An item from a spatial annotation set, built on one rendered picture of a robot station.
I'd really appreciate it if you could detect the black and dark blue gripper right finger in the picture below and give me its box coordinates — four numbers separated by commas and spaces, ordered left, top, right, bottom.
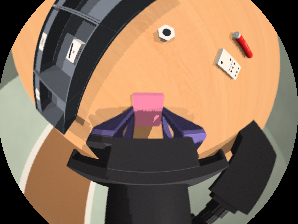
161, 106, 207, 150

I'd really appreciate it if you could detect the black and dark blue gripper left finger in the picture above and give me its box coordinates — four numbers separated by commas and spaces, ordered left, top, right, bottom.
89, 106, 135, 138

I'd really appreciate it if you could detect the dark grey rack of bins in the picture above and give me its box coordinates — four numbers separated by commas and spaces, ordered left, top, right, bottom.
33, 0, 156, 135

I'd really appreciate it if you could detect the white hex nut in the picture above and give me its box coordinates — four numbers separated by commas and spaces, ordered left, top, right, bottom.
157, 24, 175, 41

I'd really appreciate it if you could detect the white domino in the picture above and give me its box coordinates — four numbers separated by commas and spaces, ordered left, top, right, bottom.
215, 48, 241, 80

